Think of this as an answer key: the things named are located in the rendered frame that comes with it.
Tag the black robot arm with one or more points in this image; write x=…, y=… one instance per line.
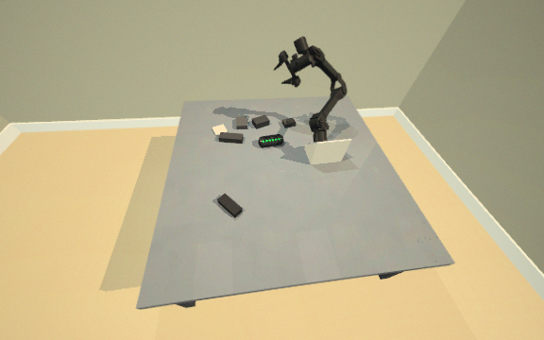
x=315, y=57

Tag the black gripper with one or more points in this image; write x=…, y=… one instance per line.
x=293, y=68

